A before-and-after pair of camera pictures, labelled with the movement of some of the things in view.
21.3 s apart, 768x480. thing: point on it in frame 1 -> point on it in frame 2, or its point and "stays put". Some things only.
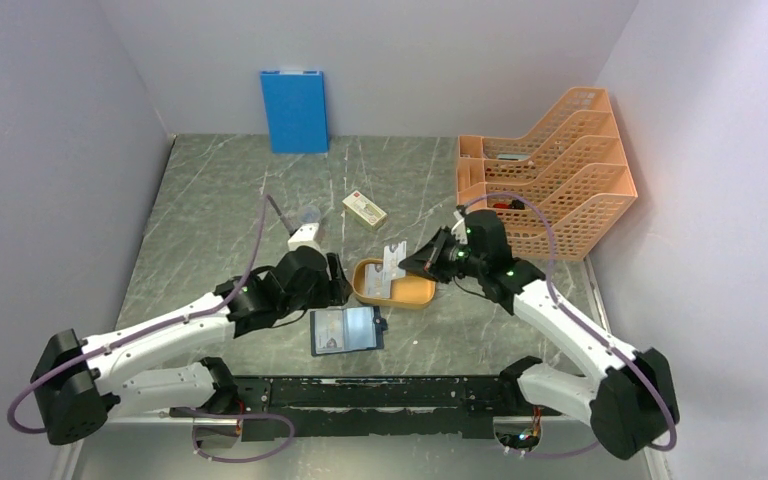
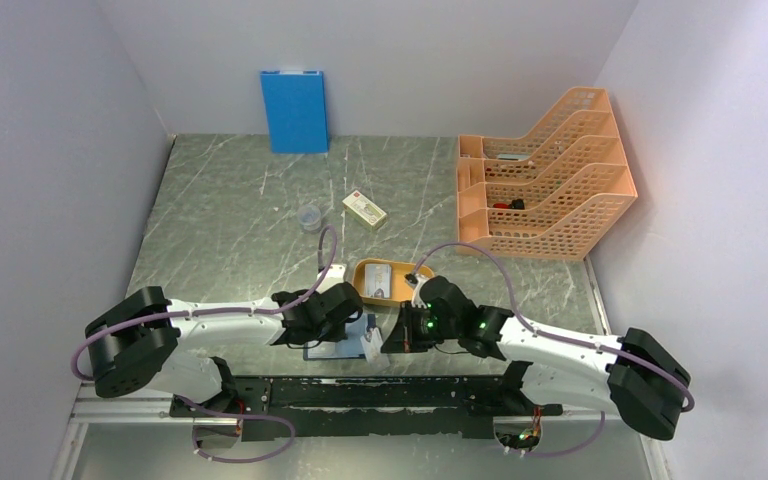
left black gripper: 336,290 -> 337,333
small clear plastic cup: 309,214 stays put
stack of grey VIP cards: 377,280 stays put
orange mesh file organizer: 560,188 stays put
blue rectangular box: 297,111 stays put
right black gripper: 428,259 -> 403,338
